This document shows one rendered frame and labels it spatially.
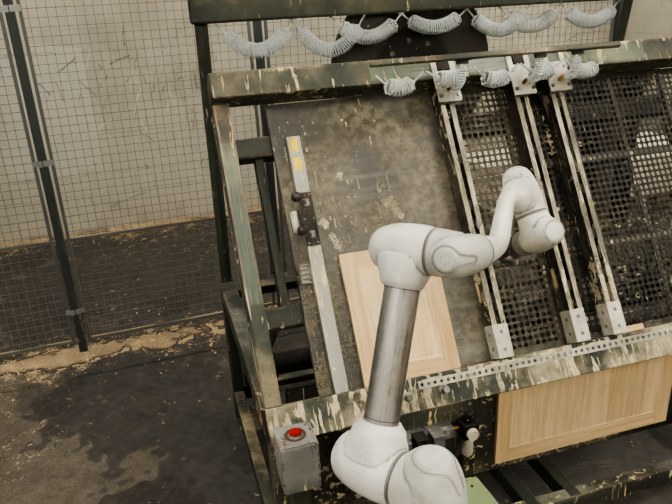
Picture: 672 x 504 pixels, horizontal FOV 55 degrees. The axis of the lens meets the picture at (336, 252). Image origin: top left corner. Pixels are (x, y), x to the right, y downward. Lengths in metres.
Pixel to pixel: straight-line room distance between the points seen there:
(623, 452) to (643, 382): 0.51
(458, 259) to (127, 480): 2.36
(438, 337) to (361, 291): 0.34
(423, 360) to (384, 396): 0.64
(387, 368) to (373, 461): 0.25
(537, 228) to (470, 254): 0.53
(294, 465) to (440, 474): 0.54
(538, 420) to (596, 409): 0.30
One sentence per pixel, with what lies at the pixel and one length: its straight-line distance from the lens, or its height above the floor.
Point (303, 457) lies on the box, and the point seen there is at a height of 0.89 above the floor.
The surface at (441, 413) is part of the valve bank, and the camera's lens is 2.42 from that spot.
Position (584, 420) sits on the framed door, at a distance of 3.19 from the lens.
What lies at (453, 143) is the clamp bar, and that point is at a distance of 2.58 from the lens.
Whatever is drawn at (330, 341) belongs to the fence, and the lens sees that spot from 2.30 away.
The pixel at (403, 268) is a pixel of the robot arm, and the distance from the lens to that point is 1.73.
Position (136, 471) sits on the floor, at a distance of 3.59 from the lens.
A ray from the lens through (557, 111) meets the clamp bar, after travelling 2.85.
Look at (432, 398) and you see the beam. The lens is 2.39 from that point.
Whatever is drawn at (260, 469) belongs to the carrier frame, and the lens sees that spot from 3.15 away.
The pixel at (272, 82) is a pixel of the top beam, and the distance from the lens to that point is 2.45.
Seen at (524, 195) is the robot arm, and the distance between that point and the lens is 2.15.
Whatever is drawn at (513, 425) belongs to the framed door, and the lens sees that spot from 2.98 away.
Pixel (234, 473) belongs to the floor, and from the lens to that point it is 3.43.
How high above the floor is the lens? 2.19
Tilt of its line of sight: 22 degrees down
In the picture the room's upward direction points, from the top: 3 degrees counter-clockwise
